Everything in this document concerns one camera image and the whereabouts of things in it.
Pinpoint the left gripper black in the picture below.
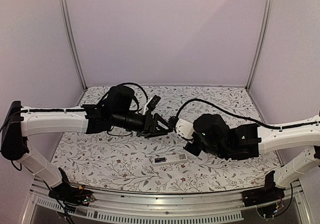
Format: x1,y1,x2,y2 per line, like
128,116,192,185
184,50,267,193
112,110,173,139

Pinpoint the white remote control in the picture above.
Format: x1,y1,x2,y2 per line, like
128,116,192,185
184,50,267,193
152,154,188,166

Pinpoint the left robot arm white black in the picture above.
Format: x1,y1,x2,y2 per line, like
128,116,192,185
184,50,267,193
0,83,173,201

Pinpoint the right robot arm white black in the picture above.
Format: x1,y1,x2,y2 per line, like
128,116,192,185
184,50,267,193
175,114,320,202

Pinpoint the floral patterned table mat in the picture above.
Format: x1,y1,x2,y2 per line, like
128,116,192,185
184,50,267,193
51,86,281,193

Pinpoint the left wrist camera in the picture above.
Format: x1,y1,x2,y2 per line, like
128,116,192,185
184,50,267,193
142,95,161,115

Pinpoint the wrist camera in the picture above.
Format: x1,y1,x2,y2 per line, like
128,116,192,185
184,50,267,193
168,116,195,141
142,95,161,115

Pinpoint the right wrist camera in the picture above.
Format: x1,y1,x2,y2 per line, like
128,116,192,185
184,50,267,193
168,116,195,141

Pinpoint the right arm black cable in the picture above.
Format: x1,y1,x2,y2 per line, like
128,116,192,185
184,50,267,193
176,98,283,131

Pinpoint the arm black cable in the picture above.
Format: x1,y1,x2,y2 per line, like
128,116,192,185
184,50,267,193
117,82,150,115
176,98,283,131

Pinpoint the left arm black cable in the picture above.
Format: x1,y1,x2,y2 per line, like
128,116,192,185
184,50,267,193
117,82,150,115

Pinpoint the front aluminium rail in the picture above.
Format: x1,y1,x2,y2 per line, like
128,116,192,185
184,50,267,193
21,178,316,224

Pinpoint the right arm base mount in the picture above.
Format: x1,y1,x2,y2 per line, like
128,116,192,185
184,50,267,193
241,170,285,207

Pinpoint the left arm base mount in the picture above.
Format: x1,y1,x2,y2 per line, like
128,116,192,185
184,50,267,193
48,167,95,206

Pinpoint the right aluminium frame post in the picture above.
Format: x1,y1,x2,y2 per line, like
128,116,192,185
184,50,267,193
245,0,273,92

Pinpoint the aluminium frame post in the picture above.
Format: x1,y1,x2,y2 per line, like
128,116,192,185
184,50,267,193
59,0,88,91
245,0,273,92

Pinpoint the left aluminium frame post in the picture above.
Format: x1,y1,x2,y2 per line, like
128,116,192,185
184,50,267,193
59,0,88,91

